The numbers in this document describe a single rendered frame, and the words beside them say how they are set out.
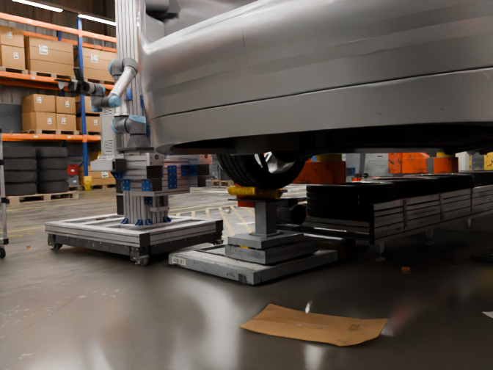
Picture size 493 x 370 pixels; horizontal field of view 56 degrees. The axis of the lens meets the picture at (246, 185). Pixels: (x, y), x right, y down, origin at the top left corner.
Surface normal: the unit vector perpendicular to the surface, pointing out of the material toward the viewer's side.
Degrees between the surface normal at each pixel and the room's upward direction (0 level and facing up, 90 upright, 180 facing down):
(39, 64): 90
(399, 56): 109
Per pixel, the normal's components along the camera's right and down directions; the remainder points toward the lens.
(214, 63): -0.70, 0.29
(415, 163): -0.73, 0.06
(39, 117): 0.81, 0.01
